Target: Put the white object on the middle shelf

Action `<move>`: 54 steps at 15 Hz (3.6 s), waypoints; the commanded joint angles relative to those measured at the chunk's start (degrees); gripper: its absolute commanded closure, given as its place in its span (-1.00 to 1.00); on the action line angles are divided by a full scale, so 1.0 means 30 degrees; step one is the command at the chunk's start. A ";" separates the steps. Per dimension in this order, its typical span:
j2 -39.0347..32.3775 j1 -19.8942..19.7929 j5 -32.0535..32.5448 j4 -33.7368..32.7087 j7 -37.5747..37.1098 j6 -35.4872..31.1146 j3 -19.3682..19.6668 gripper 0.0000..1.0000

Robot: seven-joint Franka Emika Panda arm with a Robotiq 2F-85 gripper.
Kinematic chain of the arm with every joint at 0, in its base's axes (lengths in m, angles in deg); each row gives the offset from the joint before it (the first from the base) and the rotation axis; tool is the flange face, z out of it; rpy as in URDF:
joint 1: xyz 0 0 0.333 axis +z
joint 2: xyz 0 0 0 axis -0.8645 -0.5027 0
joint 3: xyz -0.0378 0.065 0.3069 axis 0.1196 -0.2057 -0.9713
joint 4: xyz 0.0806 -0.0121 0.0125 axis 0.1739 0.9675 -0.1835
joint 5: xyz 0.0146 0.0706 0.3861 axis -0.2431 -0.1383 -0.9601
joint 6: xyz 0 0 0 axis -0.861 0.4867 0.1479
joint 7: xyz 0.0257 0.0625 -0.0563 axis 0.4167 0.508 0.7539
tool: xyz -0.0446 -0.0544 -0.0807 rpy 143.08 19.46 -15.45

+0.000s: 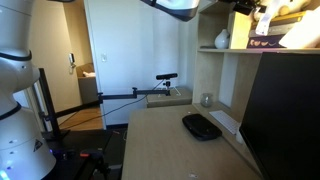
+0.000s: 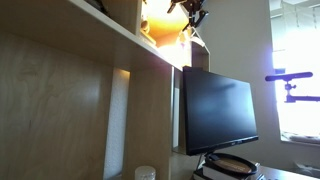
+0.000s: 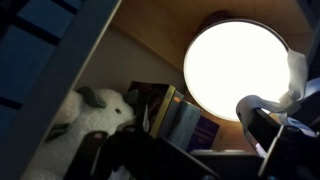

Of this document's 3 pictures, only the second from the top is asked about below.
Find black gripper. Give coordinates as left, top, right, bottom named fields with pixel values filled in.
left=166, top=0, right=210, bottom=33

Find white strap with light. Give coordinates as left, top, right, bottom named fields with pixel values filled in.
left=179, top=25, right=207, bottom=49

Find light wooden shelf unit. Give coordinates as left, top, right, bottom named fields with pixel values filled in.
left=0, top=0, right=212, bottom=180

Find black computer monitor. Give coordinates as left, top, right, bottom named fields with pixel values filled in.
left=182, top=65, right=260, bottom=157

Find white window blinds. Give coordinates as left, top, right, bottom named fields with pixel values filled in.
left=269, top=0, right=320, bottom=71

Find small white jar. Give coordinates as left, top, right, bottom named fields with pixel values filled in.
left=134, top=165, right=157, bottom=180

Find black stereo camera bar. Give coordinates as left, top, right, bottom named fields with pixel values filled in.
left=264, top=71, right=314, bottom=83

